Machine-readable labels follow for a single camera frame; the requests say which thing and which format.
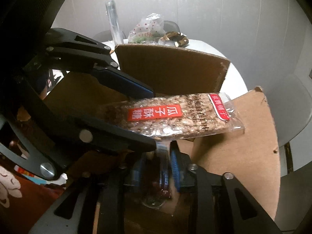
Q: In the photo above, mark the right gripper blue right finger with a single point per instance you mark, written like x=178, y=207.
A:
x=180, y=162

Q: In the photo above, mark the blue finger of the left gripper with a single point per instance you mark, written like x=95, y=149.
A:
x=88, y=133
x=122, y=82

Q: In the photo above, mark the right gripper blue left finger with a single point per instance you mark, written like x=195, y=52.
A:
x=136, y=175

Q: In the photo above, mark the brown chocolate bar wrapper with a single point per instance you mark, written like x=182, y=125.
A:
x=156, y=177

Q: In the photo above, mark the sunflower seed brittle pack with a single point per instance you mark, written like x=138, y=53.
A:
x=175, y=117

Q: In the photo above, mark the clear plastic roll tube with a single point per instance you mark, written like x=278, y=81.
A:
x=111, y=11

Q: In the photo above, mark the clear dotted plastic bag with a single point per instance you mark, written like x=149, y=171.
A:
x=150, y=28

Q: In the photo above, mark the brown cardboard box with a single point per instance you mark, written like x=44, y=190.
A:
x=219, y=172

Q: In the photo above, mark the gold crumpled wrapper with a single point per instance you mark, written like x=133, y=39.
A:
x=174, y=39

